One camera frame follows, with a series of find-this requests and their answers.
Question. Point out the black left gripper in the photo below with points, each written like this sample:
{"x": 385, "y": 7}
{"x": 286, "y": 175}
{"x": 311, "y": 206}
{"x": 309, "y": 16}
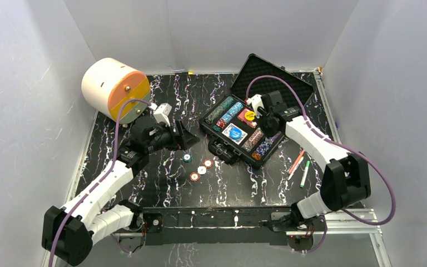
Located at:
{"x": 177, "y": 135}

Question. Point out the blue card deck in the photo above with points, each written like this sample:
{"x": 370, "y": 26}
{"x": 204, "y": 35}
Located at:
{"x": 234, "y": 133}

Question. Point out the green marker pen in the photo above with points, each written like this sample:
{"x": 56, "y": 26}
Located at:
{"x": 304, "y": 176}

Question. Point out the white cylindrical drawer box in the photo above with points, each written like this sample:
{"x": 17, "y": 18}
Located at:
{"x": 116, "y": 90}

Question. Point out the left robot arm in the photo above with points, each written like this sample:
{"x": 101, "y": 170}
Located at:
{"x": 70, "y": 231}

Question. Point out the white blue chip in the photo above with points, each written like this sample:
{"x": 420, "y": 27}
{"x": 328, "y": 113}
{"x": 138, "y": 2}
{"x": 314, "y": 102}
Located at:
{"x": 201, "y": 170}

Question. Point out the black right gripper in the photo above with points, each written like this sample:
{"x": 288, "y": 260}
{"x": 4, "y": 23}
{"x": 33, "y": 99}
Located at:
{"x": 270, "y": 133}

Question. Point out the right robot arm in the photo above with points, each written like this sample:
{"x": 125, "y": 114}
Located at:
{"x": 345, "y": 178}

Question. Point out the red five chip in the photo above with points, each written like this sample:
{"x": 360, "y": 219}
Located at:
{"x": 208, "y": 163}
{"x": 194, "y": 176}

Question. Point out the red marker pen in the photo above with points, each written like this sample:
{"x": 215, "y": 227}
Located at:
{"x": 296, "y": 162}

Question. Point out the black front mounting bar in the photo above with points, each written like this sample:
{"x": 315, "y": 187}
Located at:
{"x": 219, "y": 225}

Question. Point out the black poker chip case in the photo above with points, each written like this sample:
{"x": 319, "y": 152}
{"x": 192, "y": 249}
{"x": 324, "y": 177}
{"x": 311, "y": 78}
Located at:
{"x": 247, "y": 123}

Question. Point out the yellow dealer button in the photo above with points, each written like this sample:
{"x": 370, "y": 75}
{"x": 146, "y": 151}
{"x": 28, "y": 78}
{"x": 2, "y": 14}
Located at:
{"x": 249, "y": 115}

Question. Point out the green blue chip stacked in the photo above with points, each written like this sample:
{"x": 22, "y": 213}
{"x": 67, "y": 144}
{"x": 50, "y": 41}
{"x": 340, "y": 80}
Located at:
{"x": 187, "y": 157}

